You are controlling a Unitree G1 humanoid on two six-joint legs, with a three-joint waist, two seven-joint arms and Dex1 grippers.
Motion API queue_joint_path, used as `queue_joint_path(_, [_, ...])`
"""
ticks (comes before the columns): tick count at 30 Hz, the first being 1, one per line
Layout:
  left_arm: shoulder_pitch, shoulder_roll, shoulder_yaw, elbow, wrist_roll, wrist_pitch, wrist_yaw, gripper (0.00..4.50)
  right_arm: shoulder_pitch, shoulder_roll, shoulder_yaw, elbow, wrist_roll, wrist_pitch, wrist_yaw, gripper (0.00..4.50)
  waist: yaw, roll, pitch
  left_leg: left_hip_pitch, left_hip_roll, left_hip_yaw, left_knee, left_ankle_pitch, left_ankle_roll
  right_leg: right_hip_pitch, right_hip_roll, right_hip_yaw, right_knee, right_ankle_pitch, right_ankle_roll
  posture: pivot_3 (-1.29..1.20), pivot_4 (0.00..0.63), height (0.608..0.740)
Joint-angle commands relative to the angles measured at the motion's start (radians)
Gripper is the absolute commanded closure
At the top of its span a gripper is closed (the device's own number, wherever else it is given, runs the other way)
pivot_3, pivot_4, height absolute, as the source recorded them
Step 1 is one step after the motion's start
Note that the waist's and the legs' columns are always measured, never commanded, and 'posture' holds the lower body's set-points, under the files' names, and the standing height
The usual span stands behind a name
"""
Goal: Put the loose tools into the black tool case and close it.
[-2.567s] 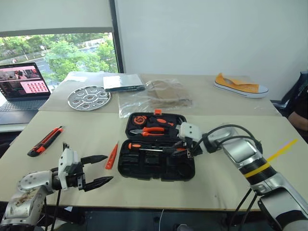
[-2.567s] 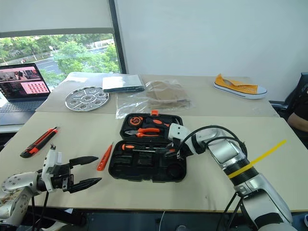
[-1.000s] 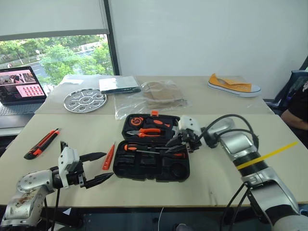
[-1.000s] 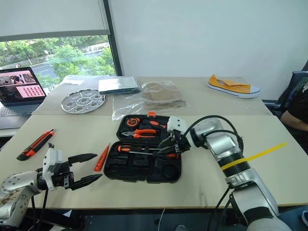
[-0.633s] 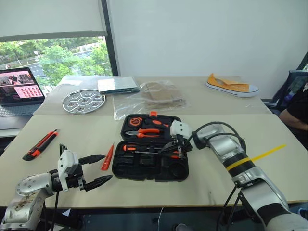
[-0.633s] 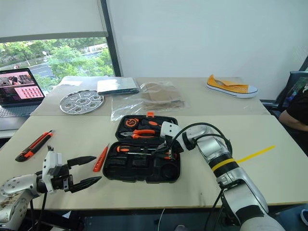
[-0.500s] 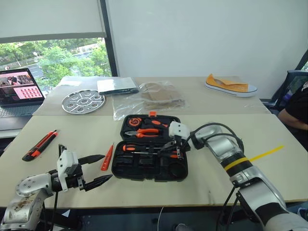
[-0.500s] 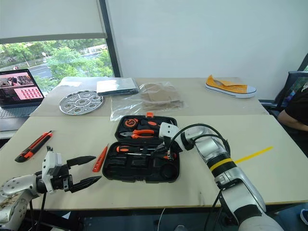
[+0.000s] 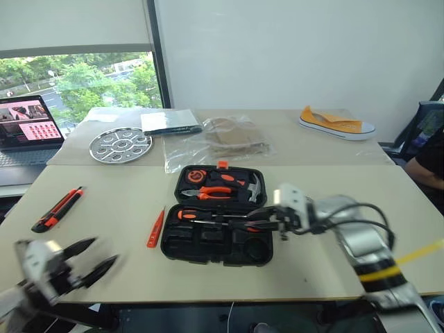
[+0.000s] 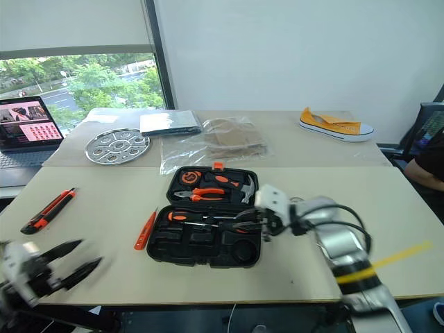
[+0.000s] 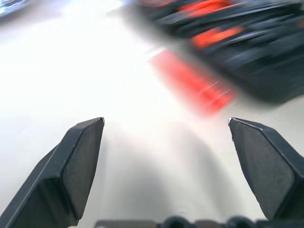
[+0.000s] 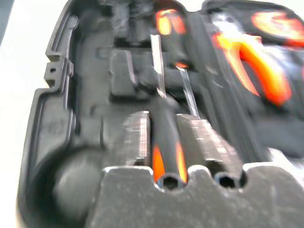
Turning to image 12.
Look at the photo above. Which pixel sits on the orange black tape measure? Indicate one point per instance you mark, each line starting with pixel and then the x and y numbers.
pixel 273 23

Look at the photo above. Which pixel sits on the black plastic tool case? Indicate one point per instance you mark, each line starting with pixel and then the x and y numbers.
pixel 95 95

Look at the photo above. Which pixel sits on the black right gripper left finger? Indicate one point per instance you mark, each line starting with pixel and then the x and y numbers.
pixel 139 137

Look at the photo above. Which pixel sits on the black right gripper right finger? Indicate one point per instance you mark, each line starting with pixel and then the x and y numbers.
pixel 202 142

